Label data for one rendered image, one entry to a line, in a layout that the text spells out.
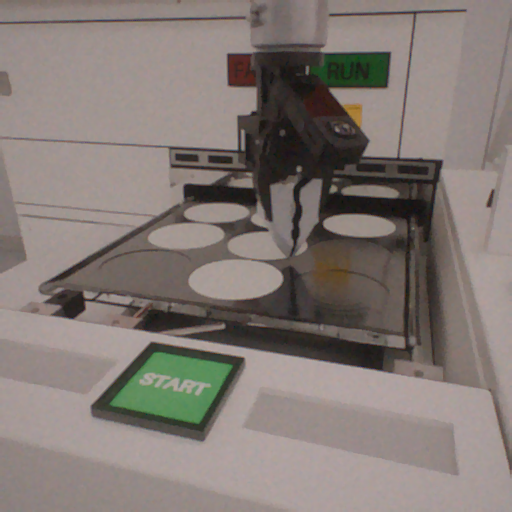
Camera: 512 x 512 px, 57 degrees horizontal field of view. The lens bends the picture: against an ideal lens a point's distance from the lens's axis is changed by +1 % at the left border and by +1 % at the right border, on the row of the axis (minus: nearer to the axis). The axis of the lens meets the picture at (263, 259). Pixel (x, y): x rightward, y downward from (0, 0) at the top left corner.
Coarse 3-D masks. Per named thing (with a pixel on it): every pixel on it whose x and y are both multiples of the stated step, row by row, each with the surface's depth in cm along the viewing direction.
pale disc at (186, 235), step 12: (168, 228) 64; (180, 228) 64; (192, 228) 64; (204, 228) 64; (216, 228) 64; (156, 240) 60; (168, 240) 60; (180, 240) 60; (192, 240) 60; (204, 240) 60; (216, 240) 60
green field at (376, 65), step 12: (324, 60) 69; (336, 60) 68; (348, 60) 68; (360, 60) 67; (372, 60) 67; (384, 60) 66; (312, 72) 70; (324, 72) 69; (336, 72) 69; (348, 72) 68; (360, 72) 68; (372, 72) 67; (384, 72) 67; (336, 84) 69; (348, 84) 69; (360, 84) 68; (372, 84) 68; (384, 84) 68
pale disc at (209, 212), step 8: (192, 208) 73; (200, 208) 73; (208, 208) 73; (216, 208) 73; (224, 208) 73; (232, 208) 73; (240, 208) 73; (192, 216) 69; (200, 216) 69; (208, 216) 69; (216, 216) 69; (224, 216) 69; (232, 216) 69; (240, 216) 69
